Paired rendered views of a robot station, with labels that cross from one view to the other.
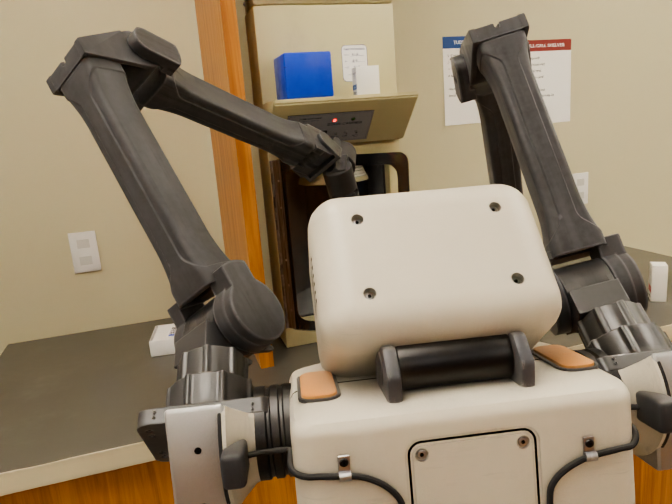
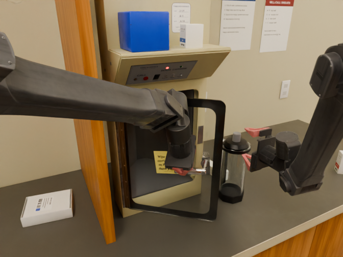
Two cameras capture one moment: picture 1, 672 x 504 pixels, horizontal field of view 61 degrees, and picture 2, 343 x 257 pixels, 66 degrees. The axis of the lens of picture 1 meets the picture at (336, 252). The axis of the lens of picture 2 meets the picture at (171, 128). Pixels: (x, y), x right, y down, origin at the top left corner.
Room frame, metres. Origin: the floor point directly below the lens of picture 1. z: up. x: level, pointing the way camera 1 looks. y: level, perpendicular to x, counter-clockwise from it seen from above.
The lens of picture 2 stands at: (0.54, 0.09, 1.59)
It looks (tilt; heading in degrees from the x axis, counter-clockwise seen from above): 23 degrees down; 350
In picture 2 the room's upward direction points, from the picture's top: straight up
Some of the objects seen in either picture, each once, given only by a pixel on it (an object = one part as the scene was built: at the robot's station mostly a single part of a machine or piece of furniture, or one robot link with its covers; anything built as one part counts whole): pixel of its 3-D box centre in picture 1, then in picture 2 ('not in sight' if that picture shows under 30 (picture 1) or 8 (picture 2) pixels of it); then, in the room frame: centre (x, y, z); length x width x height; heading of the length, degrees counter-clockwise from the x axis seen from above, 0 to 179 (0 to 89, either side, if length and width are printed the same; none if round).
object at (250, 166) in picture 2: not in sight; (252, 156); (1.24, -0.30, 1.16); 0.09 x 0.07 x 0.07; 17
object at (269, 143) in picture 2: not in sight; (270, 156); (1.18, -0.32, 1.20); 0.07 x 0.07 x 0.10; 17
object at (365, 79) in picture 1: (365, 81); (191, 35); (1.29, -0.09, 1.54); 0.05 x 0.05 x 0.06; 7
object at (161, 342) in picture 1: (185, 336); (49, 206); (1.36, 0.40, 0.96); 0.16 x 0.12 x 0.04; 99
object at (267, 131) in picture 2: not in sight; (255, 136); (1.25, -0.30, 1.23); 0.09 x 0.07 x 0.07; 17
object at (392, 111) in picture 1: (341, 120); (171, 66); (1.27, -0.03, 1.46); 0.32 x 0.11 x 0.10; 107
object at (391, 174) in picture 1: (344, 247); (169, 161); (1.21, -0.02, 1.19); 0.30 x 0.01 x 0.40; 67
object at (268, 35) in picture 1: (323, 177); (148, 97); (1.44, 0.02, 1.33); 0.32 x 0.25 x 0.77; 107
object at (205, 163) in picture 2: not in sight; (192, 167); (1.16, -0.07, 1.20); 0.10 x 0.05 x 0.03; 67
